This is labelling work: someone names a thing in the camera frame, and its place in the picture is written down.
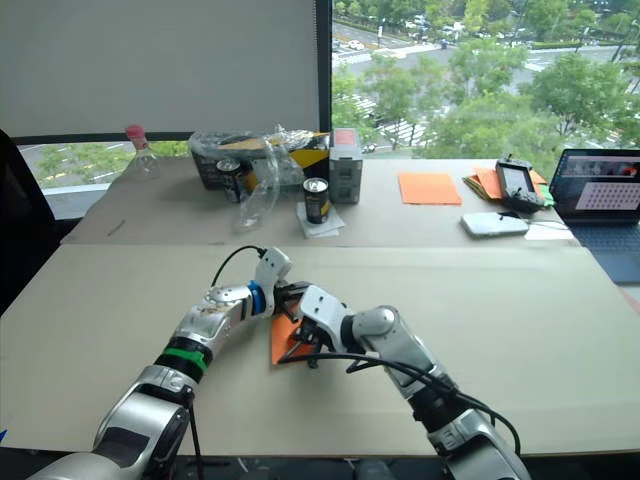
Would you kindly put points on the grey box with red label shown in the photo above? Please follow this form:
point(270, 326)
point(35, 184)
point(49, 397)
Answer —
point(345, 172)

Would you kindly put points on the small thin stick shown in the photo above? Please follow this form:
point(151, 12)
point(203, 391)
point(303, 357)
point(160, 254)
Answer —
point(116, 228)

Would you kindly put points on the white paper napkin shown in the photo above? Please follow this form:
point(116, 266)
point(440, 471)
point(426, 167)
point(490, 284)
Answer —
point(322, 226)

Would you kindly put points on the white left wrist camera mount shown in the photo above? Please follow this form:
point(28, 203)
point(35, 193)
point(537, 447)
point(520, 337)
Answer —
point(272, 267)

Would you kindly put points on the grey roller blind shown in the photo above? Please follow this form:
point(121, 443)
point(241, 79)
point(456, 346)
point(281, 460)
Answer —
point(160, 65)

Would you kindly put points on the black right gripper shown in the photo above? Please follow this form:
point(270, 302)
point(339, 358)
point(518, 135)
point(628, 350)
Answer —
point(315, 337)

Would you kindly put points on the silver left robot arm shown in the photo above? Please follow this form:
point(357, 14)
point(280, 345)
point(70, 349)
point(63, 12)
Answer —
point(150, 415)

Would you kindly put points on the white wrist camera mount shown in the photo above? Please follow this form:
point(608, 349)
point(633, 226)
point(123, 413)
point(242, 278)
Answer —
point(272, 267)
point(320, 305)

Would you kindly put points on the flat orange paper sheet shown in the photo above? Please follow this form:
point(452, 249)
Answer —
point(429, 189)

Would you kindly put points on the clear bottle with pink cap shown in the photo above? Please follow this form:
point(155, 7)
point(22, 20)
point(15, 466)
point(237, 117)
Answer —
point(141, 160)

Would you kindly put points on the black handheld controller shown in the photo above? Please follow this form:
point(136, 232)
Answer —
point(517, 186)

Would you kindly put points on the dark open laptop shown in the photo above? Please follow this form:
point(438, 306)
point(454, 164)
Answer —
point(602, 210)

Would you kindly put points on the stack of coloured papers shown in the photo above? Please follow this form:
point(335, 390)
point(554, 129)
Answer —
point(484, 181)

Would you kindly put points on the orange paper sheet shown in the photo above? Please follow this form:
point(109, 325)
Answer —
point(281, 340)
point(429, 189)

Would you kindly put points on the dark rounded shape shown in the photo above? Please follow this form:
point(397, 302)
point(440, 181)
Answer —
point(371, 470)

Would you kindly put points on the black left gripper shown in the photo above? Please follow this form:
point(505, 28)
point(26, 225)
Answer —
point(281, 300)

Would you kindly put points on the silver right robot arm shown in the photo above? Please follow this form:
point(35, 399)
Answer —
point(400, 340)

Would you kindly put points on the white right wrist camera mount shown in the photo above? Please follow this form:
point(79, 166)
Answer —
point(320, 305)

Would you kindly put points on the white paper slip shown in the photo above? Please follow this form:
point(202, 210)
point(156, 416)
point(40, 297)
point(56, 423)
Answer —
point(549, 232)

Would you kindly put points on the clear empty plastic bottle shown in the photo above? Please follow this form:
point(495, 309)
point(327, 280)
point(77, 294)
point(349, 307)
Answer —
point(260, 195)

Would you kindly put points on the black drink can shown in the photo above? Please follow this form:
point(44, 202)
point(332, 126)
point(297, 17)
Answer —
point(233, 181)
point(316, 201)

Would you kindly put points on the black box in plastic bag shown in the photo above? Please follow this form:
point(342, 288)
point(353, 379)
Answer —
point(220, 157)

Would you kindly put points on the white flat power bank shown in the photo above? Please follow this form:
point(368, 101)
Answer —
point(494, 224)

